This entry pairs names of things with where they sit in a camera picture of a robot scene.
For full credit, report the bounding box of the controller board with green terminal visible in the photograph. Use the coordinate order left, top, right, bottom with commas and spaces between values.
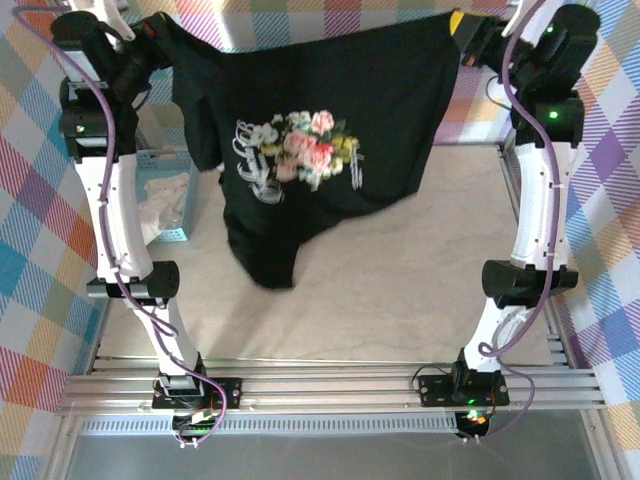
172, 412, 224, 442

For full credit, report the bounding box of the blue plastic basket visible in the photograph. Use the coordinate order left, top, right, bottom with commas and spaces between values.
133, 148, 199, 245

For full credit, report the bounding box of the white cloth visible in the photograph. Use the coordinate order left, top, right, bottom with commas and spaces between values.
137, 172, 191, 236

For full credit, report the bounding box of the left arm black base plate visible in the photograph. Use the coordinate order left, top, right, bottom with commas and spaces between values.
152, 377, 244, 411

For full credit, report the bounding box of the black printed t-shirt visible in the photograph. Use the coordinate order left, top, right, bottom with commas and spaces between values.
159, 9, 464, 291

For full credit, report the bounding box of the aluminium mounting rail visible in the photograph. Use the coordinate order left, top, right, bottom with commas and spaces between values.
54, 357, 609, 416

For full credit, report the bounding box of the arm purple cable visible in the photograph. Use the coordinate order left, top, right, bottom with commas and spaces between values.
12, 4, 232, 447
477, 0, 564, 444

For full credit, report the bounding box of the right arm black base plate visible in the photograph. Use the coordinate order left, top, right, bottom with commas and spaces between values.
417, 374, 511, 407

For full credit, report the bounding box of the grey slotted cable duct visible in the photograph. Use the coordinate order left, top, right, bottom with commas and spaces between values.
79, 418, 459, 436

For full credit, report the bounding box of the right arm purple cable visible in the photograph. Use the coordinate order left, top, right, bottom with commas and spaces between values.
477, 0, 564, 444

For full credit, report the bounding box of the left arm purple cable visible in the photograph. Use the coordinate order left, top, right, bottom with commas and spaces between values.
12, 4, 232, 447

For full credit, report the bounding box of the controller board with orange part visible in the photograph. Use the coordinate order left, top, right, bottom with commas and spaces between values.
457, 408, 494, 436

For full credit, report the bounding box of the aluminium frame leg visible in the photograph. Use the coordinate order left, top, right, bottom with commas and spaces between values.
44, 414, 84, 480
582, 410, 622, 480

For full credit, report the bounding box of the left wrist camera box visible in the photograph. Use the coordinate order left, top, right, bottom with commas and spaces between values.
97, 0, 136, 41

